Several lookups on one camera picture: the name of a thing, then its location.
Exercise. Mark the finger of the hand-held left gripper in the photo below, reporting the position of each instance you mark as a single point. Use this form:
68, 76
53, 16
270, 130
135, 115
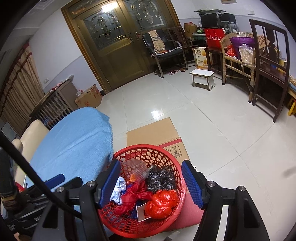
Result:
74, 183
56, 180

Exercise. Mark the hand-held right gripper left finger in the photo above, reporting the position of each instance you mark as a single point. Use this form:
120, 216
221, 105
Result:
109, 183

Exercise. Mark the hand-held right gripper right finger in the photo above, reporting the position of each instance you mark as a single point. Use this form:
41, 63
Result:
192, 183

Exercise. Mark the white and blue paper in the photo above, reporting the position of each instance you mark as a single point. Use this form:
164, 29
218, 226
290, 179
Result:
118, 192

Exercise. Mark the orange wrapper wad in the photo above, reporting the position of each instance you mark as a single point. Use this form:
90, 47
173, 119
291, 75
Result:
132, 178

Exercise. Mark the red cloth bundle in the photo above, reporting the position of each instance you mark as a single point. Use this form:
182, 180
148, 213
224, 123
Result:
131, 197

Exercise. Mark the clear plastic box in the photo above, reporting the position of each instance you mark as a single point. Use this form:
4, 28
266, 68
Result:
136, 168

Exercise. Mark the red plastic bag wad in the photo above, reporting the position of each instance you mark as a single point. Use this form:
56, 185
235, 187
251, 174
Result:
161, 204

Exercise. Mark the red plastic basket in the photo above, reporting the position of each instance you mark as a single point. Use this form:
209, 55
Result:
138, 147

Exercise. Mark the red flat board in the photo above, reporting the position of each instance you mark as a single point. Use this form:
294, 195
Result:
189, 215

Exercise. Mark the blue tablecloth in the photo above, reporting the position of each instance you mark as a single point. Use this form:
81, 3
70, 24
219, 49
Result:
76, 139

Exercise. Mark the beige leather sofa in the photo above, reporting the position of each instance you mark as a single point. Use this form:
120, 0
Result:
34, 132

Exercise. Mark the flat cardboard sheet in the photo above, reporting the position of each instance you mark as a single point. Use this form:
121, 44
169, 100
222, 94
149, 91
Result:
152, 132

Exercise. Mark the wooden slatted crib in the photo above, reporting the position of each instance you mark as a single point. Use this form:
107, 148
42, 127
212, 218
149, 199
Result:
62, 102

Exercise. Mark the brown cardboard box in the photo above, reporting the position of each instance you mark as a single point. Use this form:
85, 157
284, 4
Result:
89, 98

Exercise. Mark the beige striped curtain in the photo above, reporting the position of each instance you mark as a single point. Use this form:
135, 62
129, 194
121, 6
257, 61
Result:
20, 88

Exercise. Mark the white low stool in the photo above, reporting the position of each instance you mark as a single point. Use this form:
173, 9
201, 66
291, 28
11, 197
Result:
202, 73

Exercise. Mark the slipper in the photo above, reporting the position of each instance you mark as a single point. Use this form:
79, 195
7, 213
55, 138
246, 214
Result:
183, 69
174, 72

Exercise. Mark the wooden glazed door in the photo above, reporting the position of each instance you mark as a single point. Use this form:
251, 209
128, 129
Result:
115, 60

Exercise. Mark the orange print carton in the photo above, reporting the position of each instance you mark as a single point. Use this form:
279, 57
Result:
201, 59

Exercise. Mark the wicker chair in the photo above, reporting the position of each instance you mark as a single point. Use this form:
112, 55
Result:
231, 60

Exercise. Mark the black armchair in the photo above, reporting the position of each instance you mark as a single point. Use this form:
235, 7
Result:
168, 53

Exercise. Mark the dark wooden side table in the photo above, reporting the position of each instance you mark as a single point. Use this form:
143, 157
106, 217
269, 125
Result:
214, 49

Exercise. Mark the small red bag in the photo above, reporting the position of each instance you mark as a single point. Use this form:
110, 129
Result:
231, 51

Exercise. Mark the clear plastic bag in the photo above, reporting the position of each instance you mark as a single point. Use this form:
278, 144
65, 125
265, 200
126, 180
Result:
246, 54

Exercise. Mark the beige striped towel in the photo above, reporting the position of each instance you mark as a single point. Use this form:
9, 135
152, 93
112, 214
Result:
156, 41

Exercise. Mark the red gift bag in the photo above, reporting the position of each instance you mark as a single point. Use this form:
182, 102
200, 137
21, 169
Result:
214, 38

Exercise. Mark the purple bag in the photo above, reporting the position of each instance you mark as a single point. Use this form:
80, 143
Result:
241, 42

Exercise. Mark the brown wooden chair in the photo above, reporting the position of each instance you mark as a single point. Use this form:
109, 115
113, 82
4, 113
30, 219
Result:
178, 34

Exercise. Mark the small open cardboard box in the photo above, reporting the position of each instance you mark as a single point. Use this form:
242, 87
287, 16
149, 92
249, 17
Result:
190, 29

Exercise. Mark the black monitor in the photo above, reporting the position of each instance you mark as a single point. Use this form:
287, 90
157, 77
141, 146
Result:
209, 20

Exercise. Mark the black electronic device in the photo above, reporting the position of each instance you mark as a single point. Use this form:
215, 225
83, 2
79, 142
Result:
227, 18

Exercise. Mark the dark wooden slat chair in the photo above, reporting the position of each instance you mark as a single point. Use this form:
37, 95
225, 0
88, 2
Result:
268, 25

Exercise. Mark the white wall socket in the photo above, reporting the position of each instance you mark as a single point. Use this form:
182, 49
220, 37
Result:
46, 81

